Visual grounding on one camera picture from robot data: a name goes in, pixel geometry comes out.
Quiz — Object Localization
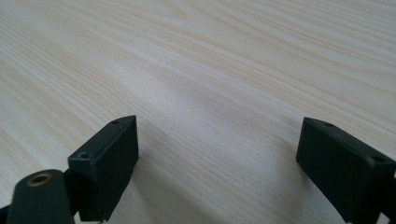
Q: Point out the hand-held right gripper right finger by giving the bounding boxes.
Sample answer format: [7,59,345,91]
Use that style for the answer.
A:
[295,117,396,224]

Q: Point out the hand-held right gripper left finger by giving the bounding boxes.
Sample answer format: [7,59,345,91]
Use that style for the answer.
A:
[66,115,140,224]

